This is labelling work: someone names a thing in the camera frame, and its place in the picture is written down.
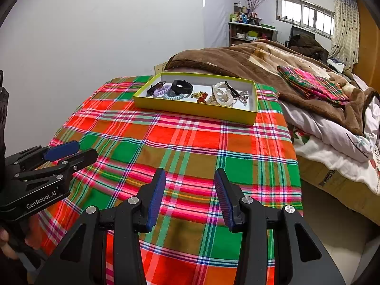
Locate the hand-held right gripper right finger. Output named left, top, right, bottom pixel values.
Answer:
left=214, top=168, right=346, bottom=285

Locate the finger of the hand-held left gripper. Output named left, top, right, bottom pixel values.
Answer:
left=15, top=148, right=98, bottom=185
left=7, top=141, right=81, bottom=170

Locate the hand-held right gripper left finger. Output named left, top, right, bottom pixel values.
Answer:
left=34, top=168, right=167, bottom=285

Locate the yellow-green shallow box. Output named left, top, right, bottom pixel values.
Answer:
left=133, top=72, right=258, bottom=125

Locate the black hair clip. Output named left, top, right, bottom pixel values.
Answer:
left=147, top=81, right=167, bottom=97

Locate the purple spiral hair tie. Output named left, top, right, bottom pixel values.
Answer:
left=154, top=85, right=173, bottom=98

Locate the black hair tie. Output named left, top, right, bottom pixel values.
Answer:
left=171, top=79, right=194, bottom=95

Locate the person's left hand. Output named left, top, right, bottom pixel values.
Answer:
left=0, top=215, right=40, bottom=260

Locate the plaid tablecloth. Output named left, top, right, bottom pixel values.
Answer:
left=38, top=76, right=303, bottom=285

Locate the white floral quilt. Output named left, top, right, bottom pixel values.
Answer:
left=280, top=74, right=380, bottom=196

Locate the brown blanket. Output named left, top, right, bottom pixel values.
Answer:
left=164, top=40, right=380, bottom=137

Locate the folded plaid cloth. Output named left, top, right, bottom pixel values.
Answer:
left=277, top=65, right=350, bottom=107

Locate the wooden shelf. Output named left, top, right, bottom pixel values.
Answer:
left=228, top=21, right=278, bottom=47

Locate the dark brown jacket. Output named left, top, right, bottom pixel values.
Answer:
left=289, top=34, right=329, bottom=61

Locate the black monitor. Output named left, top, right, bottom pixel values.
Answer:
left=290, top=25, right=315, bottom=40

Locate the group of bottles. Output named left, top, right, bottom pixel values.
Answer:
left=232, top=1, right=262, bottom=24

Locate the vase with branches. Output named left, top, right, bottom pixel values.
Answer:
left=243, top=0, right=274, bottom=17

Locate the window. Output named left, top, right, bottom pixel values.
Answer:
left=276, top=0, right=335, bottom=39

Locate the spotted curtain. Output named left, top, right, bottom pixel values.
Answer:
left=329, top=0, right=360, bottom=66

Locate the wooden wardrobe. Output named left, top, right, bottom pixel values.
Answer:
left=352, top=0, right=380, bottom=90

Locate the white translucent bracelet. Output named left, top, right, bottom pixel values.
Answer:
left=212, top=81, right=236, bottom=107

